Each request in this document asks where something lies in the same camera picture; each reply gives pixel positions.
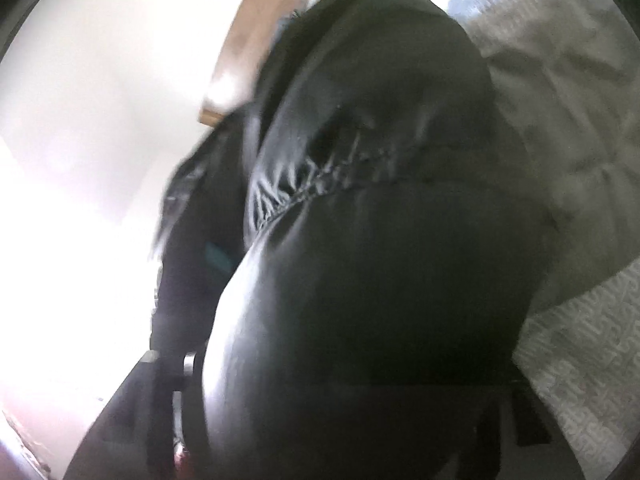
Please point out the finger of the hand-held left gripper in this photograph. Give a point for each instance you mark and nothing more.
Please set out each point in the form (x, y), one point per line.
(220, 259)

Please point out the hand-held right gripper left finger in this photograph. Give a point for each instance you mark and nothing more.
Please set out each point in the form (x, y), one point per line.
(150, 410)

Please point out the black puffer jacket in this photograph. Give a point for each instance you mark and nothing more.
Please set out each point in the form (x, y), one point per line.
(375, 260)

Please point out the wooden headboard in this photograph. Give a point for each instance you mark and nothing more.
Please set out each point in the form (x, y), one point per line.
(250, 45)

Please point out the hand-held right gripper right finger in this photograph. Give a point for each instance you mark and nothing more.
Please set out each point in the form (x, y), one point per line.
(530, 415)

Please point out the striped patchwork quilt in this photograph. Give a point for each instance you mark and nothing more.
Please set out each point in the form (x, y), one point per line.
(575, 160)

